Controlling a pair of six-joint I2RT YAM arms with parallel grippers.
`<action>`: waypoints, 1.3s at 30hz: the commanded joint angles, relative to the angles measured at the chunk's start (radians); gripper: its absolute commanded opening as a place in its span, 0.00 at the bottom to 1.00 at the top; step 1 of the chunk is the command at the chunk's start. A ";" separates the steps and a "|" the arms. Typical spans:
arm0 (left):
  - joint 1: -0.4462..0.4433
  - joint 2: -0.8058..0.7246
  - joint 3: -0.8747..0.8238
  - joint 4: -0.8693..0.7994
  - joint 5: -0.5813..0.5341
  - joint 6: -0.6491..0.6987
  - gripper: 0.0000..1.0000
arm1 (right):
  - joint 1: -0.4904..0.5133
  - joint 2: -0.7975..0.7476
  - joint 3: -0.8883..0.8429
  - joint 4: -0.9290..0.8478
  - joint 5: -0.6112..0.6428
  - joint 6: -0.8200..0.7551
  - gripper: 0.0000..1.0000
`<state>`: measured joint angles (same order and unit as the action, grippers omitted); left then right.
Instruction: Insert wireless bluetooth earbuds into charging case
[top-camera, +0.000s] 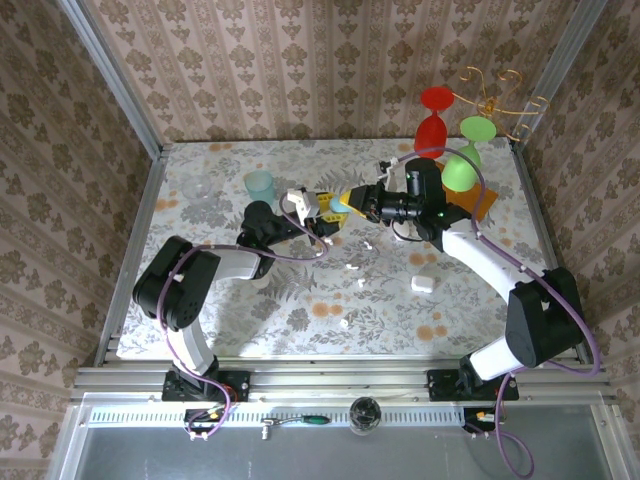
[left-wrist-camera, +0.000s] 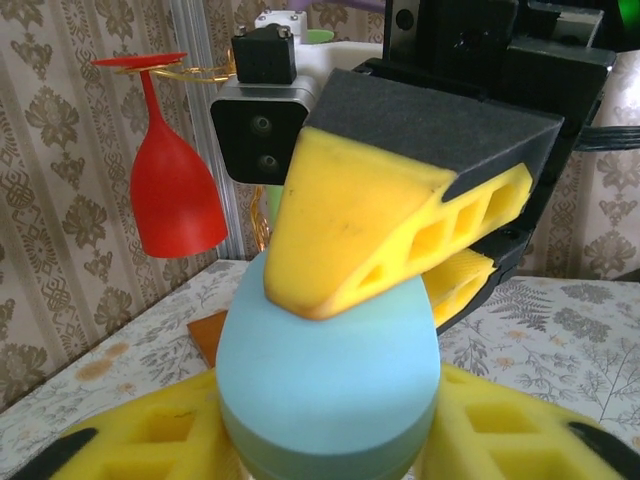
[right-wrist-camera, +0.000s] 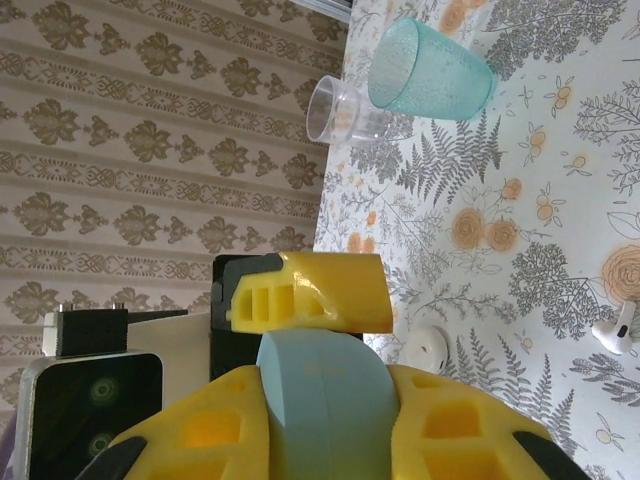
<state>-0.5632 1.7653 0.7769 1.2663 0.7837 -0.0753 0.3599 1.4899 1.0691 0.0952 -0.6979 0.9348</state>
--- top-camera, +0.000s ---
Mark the dark round lens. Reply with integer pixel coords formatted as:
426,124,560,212
348,396,384,435

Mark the aluminium frame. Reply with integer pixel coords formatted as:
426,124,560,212
54,0,621,406

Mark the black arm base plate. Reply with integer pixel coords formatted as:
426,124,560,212
162,368,251,402
427,368,520,402

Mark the black cable connector box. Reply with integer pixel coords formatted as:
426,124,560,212
462,407,506,435
183,407,227,442

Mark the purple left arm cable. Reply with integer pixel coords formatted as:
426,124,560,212
155,192,331,441

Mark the gold rack with wooden base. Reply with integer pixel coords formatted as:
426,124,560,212
432,67,551,225

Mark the green handled screwdriver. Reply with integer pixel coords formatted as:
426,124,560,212
259,414,330,441

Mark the teal plastic cup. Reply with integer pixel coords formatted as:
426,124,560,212
243,169,276,206

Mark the clear plastic cup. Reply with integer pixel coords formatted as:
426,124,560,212
180,173,214,201

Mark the white slotted cable duct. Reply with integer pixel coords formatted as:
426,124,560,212
87,405,466,426

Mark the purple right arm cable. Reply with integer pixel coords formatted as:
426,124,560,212
392,146,601,480

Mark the green wine glass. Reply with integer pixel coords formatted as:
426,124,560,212
440,115,498,194

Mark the red wine glass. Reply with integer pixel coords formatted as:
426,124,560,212
413,85,456,161

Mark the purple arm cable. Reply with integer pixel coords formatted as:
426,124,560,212
392,146,601,480
155,192,331,441

